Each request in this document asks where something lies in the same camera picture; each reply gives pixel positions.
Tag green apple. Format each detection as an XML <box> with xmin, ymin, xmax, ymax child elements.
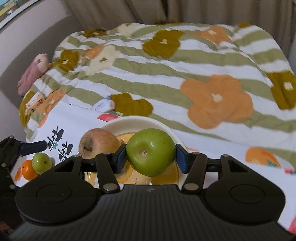
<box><xmin>32</xmin><ymin>153</ymin><xmax>52</xmax><ymax>175</ymax></box>
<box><xmin>126</xmin><ymin>128</ymin><xmax>176</xmax><ymax>177</ymax></box>

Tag orange mandarin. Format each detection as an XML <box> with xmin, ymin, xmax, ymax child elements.
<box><xmin>21</xmin><ymin>160</ymin><xmax>39</xmax><ymax>181</ymax></box>

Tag large yellow-red apple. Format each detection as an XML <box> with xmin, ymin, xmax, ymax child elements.
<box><xmin>78</xmin><ymin>128</ymin><xmax>122</xmax><ymax>159</ymax></box>

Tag white fruit print cloth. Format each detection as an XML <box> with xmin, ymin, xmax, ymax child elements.
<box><xmin>10</xmin><ymin>101</ymin><xmax>296</xmax><ymax>235</ymax></box>

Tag cream duck print plate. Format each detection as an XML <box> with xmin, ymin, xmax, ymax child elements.
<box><xmin>79</xmin><ymin>116</ymin><xmax>186</xmax><ymax>186</ymax></box>

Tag tissue pack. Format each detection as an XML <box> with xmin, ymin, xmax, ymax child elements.
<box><xmin>25</xmin><ymin>91</ymin><xmax>45</xmax><ymax>113</ymax></box>

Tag pink plush toy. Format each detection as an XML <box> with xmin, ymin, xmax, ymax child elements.
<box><xmin>17</xmin><ymin>53</ymin><xmax>51</xmax><ymax>96</ymax></box>

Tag striped floral quilt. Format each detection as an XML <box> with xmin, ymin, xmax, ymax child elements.
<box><xmin>19</xmin><ymin>23</ymin><xmax>295</xmax><ymax>160</ymax></box>

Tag grey headboard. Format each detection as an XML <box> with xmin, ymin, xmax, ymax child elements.
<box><xmin>1</xmin><ymin>16</ymin><xmax>83</xmax><ymax>108</ymax></box>

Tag beige curtains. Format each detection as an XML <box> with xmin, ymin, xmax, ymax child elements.
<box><xmin>61</xmin><ymin>0</ymin><xmax>296</xmax><ymax>57</ymax></box>

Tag framed wall picture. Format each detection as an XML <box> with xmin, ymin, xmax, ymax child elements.
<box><xmin>0</xmin><ymin>0</ymin><xmax>39</xmax><ymax>29</ymax></box>

